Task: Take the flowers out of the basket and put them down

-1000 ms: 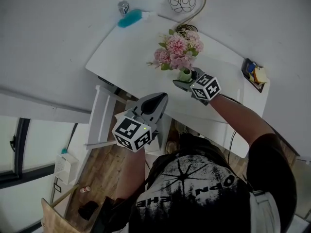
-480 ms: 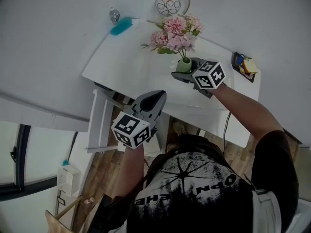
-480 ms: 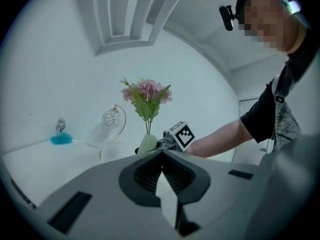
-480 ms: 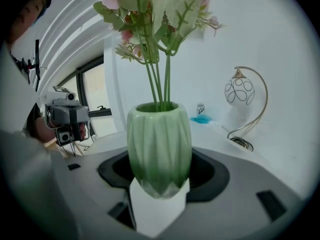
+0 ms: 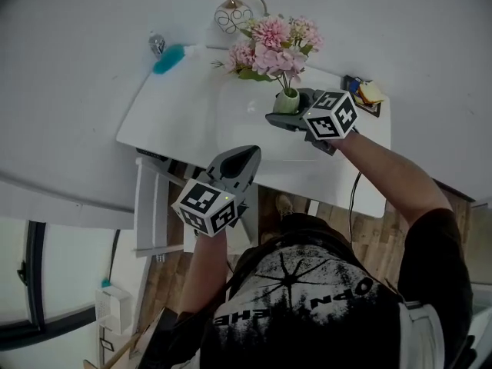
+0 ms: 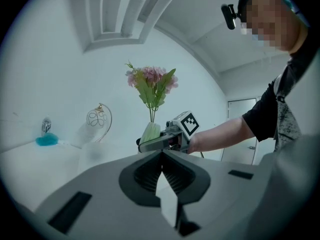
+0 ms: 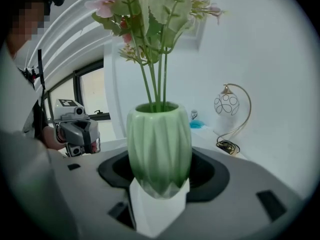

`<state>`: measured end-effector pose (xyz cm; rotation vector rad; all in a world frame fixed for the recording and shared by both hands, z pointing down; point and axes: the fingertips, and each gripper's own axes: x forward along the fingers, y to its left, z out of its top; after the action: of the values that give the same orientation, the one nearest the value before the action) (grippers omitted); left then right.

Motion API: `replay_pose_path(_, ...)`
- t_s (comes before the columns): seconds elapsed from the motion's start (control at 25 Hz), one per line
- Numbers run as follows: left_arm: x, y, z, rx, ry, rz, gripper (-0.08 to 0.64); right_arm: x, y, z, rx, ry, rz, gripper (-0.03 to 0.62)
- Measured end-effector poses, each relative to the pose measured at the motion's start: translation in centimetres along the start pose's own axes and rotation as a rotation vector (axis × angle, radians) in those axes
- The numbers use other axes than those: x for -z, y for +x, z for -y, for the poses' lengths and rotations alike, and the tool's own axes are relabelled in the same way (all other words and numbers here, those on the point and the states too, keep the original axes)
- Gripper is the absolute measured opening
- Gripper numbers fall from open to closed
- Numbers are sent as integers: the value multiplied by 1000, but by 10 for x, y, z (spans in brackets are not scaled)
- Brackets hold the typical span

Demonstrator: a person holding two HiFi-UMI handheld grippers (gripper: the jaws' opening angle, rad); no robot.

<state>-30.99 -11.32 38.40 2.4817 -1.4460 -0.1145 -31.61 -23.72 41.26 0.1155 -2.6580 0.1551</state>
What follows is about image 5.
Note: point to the person's left beige shoe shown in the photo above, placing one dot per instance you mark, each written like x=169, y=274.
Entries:
x=268, y=237

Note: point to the pink flowers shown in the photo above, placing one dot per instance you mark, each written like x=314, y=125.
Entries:
x=273, y=52

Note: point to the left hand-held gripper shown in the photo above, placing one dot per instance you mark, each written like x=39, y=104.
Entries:
x=203, y=206

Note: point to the white bathtub-shaped basin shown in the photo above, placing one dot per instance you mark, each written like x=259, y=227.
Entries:
x=246, y=133

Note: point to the person's right forearm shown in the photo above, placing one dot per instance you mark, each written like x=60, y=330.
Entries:
x=392, y=171

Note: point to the white perforated appliance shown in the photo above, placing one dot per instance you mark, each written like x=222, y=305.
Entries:
x=113, y=310

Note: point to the person's black printed t-shirt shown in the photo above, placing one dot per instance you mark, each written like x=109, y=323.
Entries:
x=307, y=313

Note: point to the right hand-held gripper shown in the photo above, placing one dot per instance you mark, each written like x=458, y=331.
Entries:
x=330, y=117

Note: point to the blue card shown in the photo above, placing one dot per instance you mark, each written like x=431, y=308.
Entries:
x=355, y=84

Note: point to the person's black trousers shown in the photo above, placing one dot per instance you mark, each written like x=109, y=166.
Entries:
x=307, y=229

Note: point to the person's right beige shoe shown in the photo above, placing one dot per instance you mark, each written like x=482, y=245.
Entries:
x=285, y=206

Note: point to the black framed window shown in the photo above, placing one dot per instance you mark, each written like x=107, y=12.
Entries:
x=34, y=283

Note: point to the black table control panel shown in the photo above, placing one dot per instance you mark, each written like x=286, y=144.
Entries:
x=148, y=153

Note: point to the blue feather duster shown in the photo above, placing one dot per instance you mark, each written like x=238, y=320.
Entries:
x=169, y=60

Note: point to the person's beige shoe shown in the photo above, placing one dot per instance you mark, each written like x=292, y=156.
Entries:
x=285, y=206
x=268, y=237

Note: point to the person's left forearm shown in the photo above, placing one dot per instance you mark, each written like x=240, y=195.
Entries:
x=203, y=271

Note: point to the white side rack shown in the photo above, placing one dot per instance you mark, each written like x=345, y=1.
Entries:
x=148, y=206

